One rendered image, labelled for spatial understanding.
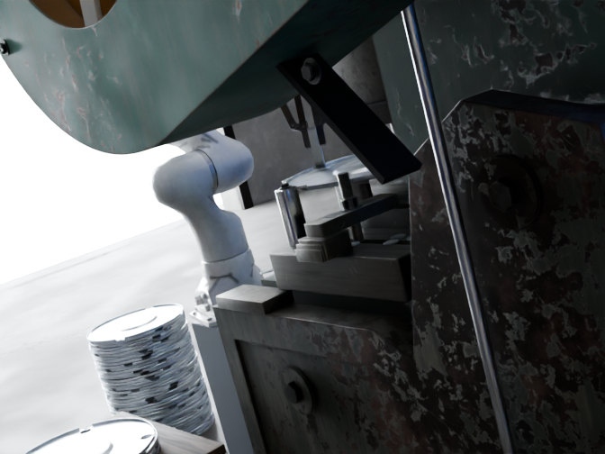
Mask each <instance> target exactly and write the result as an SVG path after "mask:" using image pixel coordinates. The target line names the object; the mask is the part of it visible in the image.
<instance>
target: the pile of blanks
mask: <svg viewBox="0 0 605 454"><path fill-rule="evenodd" d="M89 349H90V351H91V352H92V355H93V359H94V361H95V368H96V370H97V372H98V376H99V378H100V381H101V384H102V388H103V390H104V394H105V398H106V402H107V404H108V406H109V409H110V412H111V414H112V416H113V415H115V414H117V413H119V412H125V413H130V414H133V415H136V416H139V417H141V418H144V419H147V420H150V421H153V422H158V423H161V424H164V425H166V426H169V427H172V428H175V429H178V430H181V431H186V432H189V433H192V434H194V435H197V436H201V435H202V434H204V433H205V432H206V431H208V430H209V429H210V428H211V426H212V425H213V423H214V420H215V415H214V413H213V409H212V403H211V400H210V395H209V392H208V389H207V387H206V384H205V380H204V376H203V373H202V371H201V366H200V363H199V360H198V354H197V352H196V350H195V349H194V342H193V339H192V336H191V333H190V329H189V327H188V324H187V319H186V318H185V310H184V311H183V313H182V314H181V315H180V316H179V317H178V318H176V319H175V320H174V321H172V322H170V323H168V324H167V325H165V326H162V327H160V328H158V329H156V330H154V331H150V332H147V333H145V334H142V335H140V336H136V337H133V338H129V339H126V340H118V341H114V342H106V343H93V342H90V341H89Z"/></svg>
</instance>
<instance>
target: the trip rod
mask: <svg viewBox="0 0 605 454"><path fill-rule="evenodd" d="M402 18H403V21H404V25H405V30H406V33H407V37H408V42H409V45H410V49H411V56H412V60H413V65H414V68H415V72H416V77H417V80H418V84H419V89H420V95H421V100H422V103H423V107H424V112H425V115H426V119H427V124H428V127H429V135H430V138H431V142H432V147H433V150H434V154H435V159H436V162H437V166H438V173H439V177H440V182H441V185H442V189H443V193H444V197H445V201H446V205H447V212H448V216H449V221H450V224H451V228H452V232H453V236H454V240H455V245H456V251H457V256H458V259H459V263H460V268H461V271H462V275H463V280H464V283H465V291H466V294H467V298H468V303H469V306H470V310H471V315H472V318H473V322H474V329H475V333H476V338H477V341H478V345H479V350H480V353H481V357H482V362H483V368H484V373H485V376H486V380H487V385H488V388H489V392H490V397H491V400H492V408H493V411H494V415H495V420H496V423H497V427H498V432H499V435H500V439H501V446H502V450H503V454H517V453H516V450H515V445H514V441H513V437H512V433H511V429H510V422H509V418H508V414H507V410H506V405H505V402H504V398H503V393H502V390H501V382H500V379H499V374H498V370H497V367H496V362H495V358H494V354H493V350H492V343H491V339H490V335H489V331H488V327H487V322H486V319H485V315H484V310H483V303H482V299H481V296H480V291H479V287H478V284H477V279H476V275H475V271H474V264H473V260H472V256H471V252H470V248H469V244H468V239H467V236H466V232H465V225H464V220H463V216H462V213H461V208H460V204H459V201H458V196H457V192H456V185H455V181H454V177H453V173H452V168H451V165H450V161H449V156H448V153H447V145H446V142H445V137H444V133H443V130H442V125H441V121H440V117H439V113H438V106H437V102H436V98H435V94H434V90H433V85H432V82H431V78H430V73H429V67H428V62H427V59H426V54H425V50H424V47H423V42H422V38H421V34H420V27H419V23H418V19H417V15H416V11H415V7H414V3H412V4H411V5H409V6H408V7H407V8H405V9H404V10H403V11H402Z"/></svg>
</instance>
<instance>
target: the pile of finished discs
mask: <svg viewBox="0 0 605 454"><path fill-rule="evenodd" d="M92 425H93V426H91V427H88V429H87V430H85V429H82V430H80V429H79V428H76V429H74V430H71V431H67V432H64V433H62V434H60V435H58V436H56V437H53V438H51V439H49V440H46V441H44V442H43V443H41V444H39V445H38V446H36V447H34V448H32V449H30V450H28V451H27V452H25V453H24V454H158V452H159V441H158V434H157V431H156V429H155V428H154V426H153V425H152V424H151V423H150V422H148V421H145V420H142V419H138V418H120V419H111V420H106V421H101V422H95V423H92Z"/></svg>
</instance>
